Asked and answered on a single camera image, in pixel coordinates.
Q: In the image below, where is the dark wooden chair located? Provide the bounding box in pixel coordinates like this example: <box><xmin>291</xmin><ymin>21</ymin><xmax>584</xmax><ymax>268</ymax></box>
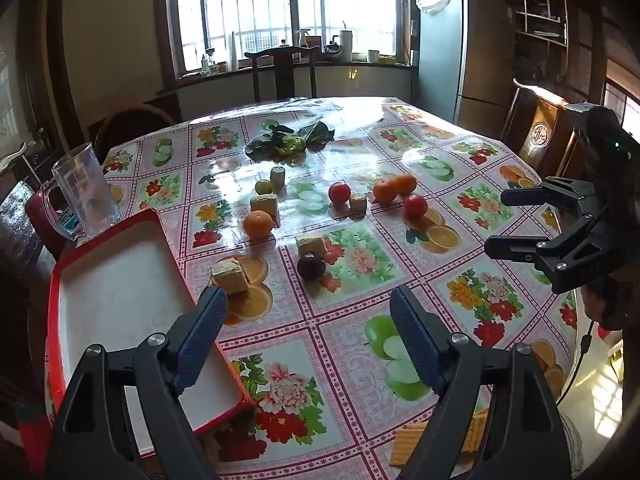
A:
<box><xmin>244</xmin><ymin>45</ymin><xmax>321</xmax><ymax>103</ymax></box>

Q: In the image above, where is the red stool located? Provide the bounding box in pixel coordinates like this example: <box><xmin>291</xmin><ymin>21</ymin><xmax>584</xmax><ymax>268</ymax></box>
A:
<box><xmin>25</xmin><ymin>190</ymin><xmax>66</xmax><ymax>256</ymax></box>

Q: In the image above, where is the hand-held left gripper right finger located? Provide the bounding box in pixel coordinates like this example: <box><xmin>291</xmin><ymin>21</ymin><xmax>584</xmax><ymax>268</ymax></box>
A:
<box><xmin>389</xmin><ymin>285</ymin><xmax>573</xmax><ymax>480</ymax></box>

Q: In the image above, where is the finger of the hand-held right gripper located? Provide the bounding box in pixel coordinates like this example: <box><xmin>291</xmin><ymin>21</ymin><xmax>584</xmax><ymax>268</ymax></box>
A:
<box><xmin>484</xmin><ymin>209</ymin><xmax>609</xmax><ymax>295</ymax></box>
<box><xmin>501</xmin><ymin>176</ymin><xmax>597</xmax><ymax>212</ymax></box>

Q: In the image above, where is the clear plastic pitcher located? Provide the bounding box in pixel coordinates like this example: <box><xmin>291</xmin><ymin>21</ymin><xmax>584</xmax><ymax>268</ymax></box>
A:
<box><xmin>39</xmin><ymin>142</ymin><xmax>125</xmax><ymax>241</ymax></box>

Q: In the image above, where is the orange wafer cracker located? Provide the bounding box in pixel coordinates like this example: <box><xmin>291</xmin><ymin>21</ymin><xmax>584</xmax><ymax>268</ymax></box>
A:
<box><xmin>462</xmin><ymin>407</ymin><xmax>488</xmax><ymax>453</ymax></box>
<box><xmin>390</xmin><ymin>427</ymin><xmax>426</xmax><ymax>468</ymax></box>

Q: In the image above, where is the round-backed wooden chair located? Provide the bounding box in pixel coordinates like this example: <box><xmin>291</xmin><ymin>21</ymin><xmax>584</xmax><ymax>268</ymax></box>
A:
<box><xmin>95</xmin><ymin>105</ymin><xmax>178</xmax><ymax>161</ymax></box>

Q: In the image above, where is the wooden wall shelf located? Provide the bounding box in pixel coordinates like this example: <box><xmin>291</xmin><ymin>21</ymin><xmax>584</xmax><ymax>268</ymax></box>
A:
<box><xmin>500</xmin><ymin>0</ymin><xmax>571</xmax><ymax>81</ymax></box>

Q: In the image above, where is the red tray with white inside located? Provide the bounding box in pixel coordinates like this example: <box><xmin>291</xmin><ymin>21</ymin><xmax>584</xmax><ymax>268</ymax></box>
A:
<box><xmin>46</xmin><ymin>208</ymin><xmax>253</xmax><ymax>458</ymax></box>

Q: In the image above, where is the black cable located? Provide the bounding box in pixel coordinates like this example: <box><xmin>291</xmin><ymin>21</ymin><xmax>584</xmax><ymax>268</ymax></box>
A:
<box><xmin>559</xmin><ymin>319</ymin><xmax>597</xmax><ymax>407</ymax></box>

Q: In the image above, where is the carved wooden chair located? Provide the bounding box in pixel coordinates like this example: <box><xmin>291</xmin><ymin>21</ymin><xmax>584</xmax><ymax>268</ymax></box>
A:
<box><xmin>500</xmin><ymin>78</ymin><xmax>601</xmax><ymax>181</ymax></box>

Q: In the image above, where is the large cake block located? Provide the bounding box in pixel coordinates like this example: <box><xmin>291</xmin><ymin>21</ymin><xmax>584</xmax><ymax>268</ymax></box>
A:
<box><xmin>210</xmin><ymin>257</ymin><xmax>249</xmax><ymax>295</ymax></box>

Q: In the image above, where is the grey refrigerator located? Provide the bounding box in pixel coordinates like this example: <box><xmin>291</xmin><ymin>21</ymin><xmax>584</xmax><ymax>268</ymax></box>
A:
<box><xmin>415</xmin><ymin>0</ymin><xmax>516</xmax><ymax>126</ymax></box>

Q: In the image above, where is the dark purple plum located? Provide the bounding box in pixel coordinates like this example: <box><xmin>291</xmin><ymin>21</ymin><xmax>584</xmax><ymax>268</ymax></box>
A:
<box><xmin>297</xmin><ymin>254</ymin><xmax>326</xmax><ymax>281</ymax></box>

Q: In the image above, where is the curved wooden armchair rail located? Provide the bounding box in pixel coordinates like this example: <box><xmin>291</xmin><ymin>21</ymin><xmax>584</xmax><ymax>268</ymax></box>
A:
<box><xmin>0</xmin><ymin>141</ymin><xmax>33</xmax><ymax>173</ymax></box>

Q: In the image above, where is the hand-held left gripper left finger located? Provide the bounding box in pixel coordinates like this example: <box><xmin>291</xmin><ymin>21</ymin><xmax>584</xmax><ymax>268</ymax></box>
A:
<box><xmin>46</xmin><ymin>285</ymin><xmax>231</xmax><ymax>480</ymax></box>

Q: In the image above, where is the barred window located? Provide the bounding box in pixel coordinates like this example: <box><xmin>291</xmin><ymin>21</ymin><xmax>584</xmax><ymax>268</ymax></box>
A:
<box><xmin>152</xmin><ymin>0</ymin><xmax>418</xmax><ymax>81</ymax></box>

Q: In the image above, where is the leafy green vegetable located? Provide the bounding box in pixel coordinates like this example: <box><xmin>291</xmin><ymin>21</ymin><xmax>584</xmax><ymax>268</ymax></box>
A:
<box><xmin>245</xmin><ymin>120</ymin><xmax>336</xmax><ymax>161</ymax></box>

